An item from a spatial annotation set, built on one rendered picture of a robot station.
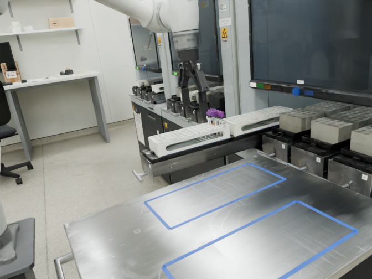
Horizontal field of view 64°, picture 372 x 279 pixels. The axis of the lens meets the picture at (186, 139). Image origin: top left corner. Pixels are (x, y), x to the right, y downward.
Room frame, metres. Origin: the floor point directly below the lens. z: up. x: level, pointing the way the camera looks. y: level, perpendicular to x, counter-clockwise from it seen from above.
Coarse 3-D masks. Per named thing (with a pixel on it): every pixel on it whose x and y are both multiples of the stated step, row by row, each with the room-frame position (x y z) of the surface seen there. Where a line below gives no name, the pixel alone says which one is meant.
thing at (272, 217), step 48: (192, 192) 0.68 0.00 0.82; (240, 192) 0.66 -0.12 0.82; (288, 192) 0.63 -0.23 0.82; (336, 192) 0.61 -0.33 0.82; (96, 240) 0.53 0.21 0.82; (144, 240) 0.51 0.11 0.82; (192, 240) 0.49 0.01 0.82; (240, 240) 0.48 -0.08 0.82; (288, 240) 0.46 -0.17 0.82; (336, 240) 0.45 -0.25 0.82
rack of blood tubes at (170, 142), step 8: (184, 128) 1.11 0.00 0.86; (192, 128) 1.10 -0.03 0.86; (200, 128) 1.08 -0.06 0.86; (208, 128) 1.07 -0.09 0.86; (216, 128) 1.06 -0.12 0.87; (224, 128) 1.07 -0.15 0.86; (152, 136) 1.05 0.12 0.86; (160, 136) 1.05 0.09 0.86; (168, 136) 1.03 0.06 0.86; (176, 136) 1.02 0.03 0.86; (184, 136) 1.03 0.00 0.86; (192, 136) 1.01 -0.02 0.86; (200, 136) 1.03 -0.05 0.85; (208, 136) 1.10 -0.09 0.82; (216, 136) 1.08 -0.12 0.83; (224, 136) 1.07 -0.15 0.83; (152, 144) 1.01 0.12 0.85; (160, 144) 0.97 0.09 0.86; (168, 144) 0.98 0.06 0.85; (176, 144) 1.09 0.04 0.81; (184, 144) 1.08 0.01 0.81; (192, 144) 1.07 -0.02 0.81; (200, 144) 1.03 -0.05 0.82; (160, 152) 0.96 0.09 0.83; (168, 152) 0.98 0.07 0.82
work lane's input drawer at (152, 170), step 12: (252, 132) 1.11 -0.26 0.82; (264, 132) 1.13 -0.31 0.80; (216, 144) 1.04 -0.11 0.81; (228, 144) 1.05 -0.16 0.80; (240, 144) 1.07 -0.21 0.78; (252, 144) 1.10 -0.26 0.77; (144, 156) 1.02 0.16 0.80; (156, 156) 0.97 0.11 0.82; (168, 156) 0.97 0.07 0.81; (180, 156) 0.98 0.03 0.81; (192, 156) 0.99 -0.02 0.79; (204, 156) 1.01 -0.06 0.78; (216, 156) 1.03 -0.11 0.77; (144, 168) 1.02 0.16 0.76; (156, 168) 0.94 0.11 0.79; (168, 168) 0.95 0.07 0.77; (180, 168) 0.97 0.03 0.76
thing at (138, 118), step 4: (136, 112) 2.75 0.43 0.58; (136, 116) 2.81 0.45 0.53; (140, 116) 2.68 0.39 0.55; (136, 120) 2.84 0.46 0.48; (140, 120) 2.70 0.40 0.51; (136, 124) 2.86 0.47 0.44; (140, 124) 2.72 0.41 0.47; (136, 128) 2.88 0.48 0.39; (140, 128) 2.75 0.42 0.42; (140, 132) 2.77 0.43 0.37; (140, 136) 2.79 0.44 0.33; (140, 140) 2.81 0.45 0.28; (144, 144) 2.67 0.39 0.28
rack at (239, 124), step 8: (256, 112) 1.22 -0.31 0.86; (264, 112) 1.21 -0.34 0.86; (272, 112) 1.20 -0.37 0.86; (280, 112) 1.18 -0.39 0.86; (232, 120) 1.14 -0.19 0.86; (240, 120) 1.13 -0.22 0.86; (248, 120) 1.12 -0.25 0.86; (256, 120) 1.13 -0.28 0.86; (264, 120) 1.22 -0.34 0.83; (272, 120) 1.20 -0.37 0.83; (232, 128) 1.10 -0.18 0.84; (240, 128) 1.10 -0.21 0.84; (248, 128) 1.19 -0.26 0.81; (256, 128) 1.13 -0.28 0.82
